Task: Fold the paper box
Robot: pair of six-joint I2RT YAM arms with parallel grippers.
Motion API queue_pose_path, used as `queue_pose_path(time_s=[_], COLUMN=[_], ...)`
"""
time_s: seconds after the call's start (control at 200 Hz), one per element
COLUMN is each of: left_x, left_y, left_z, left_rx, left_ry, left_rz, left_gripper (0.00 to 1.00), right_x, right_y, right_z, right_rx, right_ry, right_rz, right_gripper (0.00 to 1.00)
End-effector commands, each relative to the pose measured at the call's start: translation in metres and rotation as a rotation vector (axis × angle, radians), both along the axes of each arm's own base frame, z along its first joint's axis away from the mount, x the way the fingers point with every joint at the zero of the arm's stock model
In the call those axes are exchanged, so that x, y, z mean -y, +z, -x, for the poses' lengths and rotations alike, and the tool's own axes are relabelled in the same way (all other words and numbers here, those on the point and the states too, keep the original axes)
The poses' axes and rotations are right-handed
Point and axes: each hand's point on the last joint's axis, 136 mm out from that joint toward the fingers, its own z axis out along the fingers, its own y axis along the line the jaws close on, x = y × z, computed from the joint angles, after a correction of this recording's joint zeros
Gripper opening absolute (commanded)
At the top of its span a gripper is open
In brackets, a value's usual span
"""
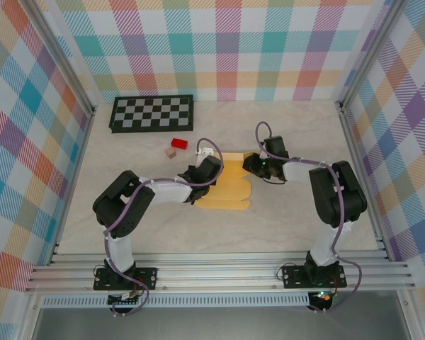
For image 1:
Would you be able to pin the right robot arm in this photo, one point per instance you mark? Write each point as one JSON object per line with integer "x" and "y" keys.
{"x": 336, "y": 198}

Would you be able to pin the wooden cube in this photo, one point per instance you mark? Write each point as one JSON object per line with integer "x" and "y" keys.
{"x": 170, "y": 153}

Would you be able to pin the small circuit board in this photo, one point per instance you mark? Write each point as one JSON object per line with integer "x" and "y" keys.
{"x": 322, "y": 295}
{"x": 124, "y": 299}

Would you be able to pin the aluminium frame post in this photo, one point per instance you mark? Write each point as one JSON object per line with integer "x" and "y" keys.
{"x": 63, "y": 60}
{"x": 368, "y": 60}

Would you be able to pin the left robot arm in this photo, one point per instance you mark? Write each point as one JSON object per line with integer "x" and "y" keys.
{"x": 127, "y": 205}

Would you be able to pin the red toy brick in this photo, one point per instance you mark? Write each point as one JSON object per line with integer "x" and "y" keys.
{"x": 179, "y": 143}

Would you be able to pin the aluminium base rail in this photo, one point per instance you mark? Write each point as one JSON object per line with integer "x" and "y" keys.
{"x": 216, "y": 272}

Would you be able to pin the black chessboard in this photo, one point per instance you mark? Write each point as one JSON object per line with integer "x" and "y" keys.
{"x": 151, "y": 114}

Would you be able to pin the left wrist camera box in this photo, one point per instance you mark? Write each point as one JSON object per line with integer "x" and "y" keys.
{"x": 205, "y": 151}

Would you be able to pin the yellow paper box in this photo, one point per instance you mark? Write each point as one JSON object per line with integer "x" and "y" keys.
{"x": 230, "y": 184}

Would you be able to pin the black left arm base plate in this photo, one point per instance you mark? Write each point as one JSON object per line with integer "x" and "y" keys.
{"x": 148, "y": 278}

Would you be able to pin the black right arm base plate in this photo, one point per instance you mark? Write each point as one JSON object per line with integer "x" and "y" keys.
{"x": 294, "y": 278}

